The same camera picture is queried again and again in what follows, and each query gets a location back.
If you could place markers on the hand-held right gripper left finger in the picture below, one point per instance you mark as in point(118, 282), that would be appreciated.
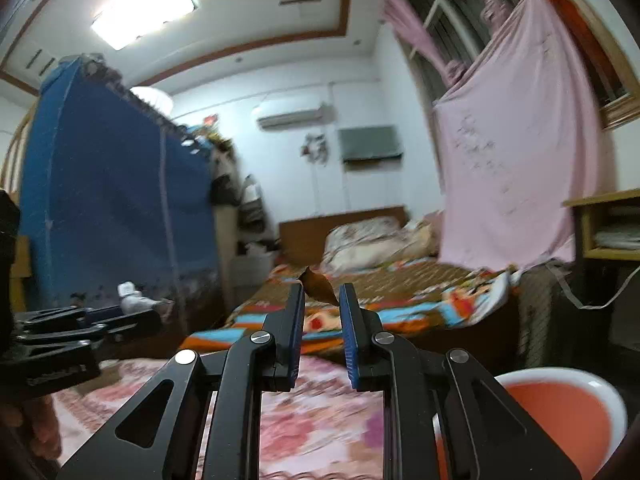
point(297, 320)

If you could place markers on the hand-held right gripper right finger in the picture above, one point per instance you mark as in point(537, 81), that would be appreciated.
point(350, 330)

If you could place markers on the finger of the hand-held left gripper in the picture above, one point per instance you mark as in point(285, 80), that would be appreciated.
point(130, 322)
point(55, 316)

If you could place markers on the white tissue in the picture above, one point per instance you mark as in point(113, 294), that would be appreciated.
point(134, 301)

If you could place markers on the brown dry leaf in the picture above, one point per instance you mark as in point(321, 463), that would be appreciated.
point(320, 287)

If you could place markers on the white bin with orange liner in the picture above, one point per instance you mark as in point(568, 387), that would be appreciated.
point(550, 420)

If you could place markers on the person's left hand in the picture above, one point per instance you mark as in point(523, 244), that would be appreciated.
point(42, 427)

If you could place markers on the white storage box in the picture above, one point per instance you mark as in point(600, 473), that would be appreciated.
point(255, 280)

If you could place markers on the wooden bed headboard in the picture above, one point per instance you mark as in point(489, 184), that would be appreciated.
point(305, 240)

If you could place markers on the floral quilt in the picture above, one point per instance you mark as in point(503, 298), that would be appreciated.
point(370, 247)

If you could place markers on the bed with colourful blanket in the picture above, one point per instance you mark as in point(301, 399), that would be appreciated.
point(430, 290)

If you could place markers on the pink floral blanket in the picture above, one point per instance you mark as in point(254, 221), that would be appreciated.
point(310, 430)

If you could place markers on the cluttered shelf unit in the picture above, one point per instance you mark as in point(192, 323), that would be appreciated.
point(250, 210)

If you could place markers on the blue fabric wardrobe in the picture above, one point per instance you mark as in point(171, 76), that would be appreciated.
point(120, 200)

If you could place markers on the white air conditioner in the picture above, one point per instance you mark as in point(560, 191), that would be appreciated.
point(295, 116)

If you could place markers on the pink hanging sheet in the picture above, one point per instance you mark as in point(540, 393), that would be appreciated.
point(515, 160)

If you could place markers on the wooden desk shelf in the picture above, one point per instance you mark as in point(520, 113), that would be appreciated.
point(582, 230)

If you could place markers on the stack of papers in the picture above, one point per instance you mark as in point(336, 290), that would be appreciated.
point(617, 235)

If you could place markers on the rectangular ceiling light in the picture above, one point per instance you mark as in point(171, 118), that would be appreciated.
point(145, 10)

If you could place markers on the pink curtain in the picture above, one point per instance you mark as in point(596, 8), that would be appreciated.
point(425, 25)

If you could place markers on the red cloth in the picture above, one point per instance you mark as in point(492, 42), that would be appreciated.
point(590, 35)

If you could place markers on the wall decoration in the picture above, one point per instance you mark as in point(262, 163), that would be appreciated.
point(315, 149)

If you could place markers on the wall-mounted grey television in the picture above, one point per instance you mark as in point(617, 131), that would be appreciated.
point(370, 142)

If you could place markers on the window with white frame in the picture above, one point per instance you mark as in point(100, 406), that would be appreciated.
point(450, 15)

